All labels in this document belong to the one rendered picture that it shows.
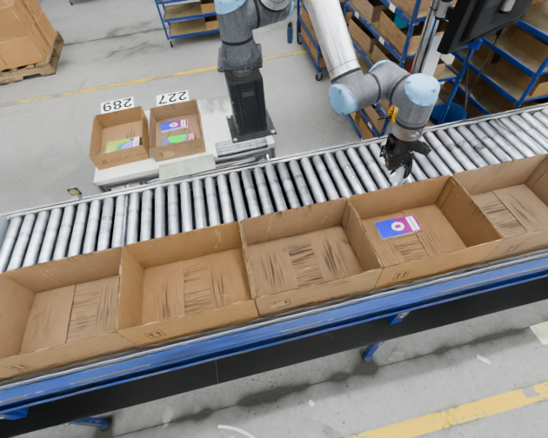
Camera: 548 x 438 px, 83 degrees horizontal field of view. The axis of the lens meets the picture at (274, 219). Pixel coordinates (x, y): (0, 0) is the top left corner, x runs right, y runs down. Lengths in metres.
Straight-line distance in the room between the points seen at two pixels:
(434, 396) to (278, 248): 1.23
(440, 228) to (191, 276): 0.95
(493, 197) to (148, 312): 1.39
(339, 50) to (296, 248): 0.66
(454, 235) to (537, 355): 1.16
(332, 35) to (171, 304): 0.97
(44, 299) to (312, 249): 0.98
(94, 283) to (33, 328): 0.22
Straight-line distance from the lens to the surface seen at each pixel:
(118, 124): 2.23
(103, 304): 1.27
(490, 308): 1.56
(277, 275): 1.12
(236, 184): 1.59
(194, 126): 2.01
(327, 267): 1.14
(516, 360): 2.27
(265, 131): 1.86
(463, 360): 2.14
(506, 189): 1.58
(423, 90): 0.96
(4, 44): 5.23
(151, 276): 1.23
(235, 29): 1.60
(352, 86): 0.96
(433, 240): 1.29
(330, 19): 0.99
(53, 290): 1.40
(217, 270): 1.16
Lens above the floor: 1.89
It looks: 53 degrees down
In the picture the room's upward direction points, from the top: 6 degrees counter-clockwise
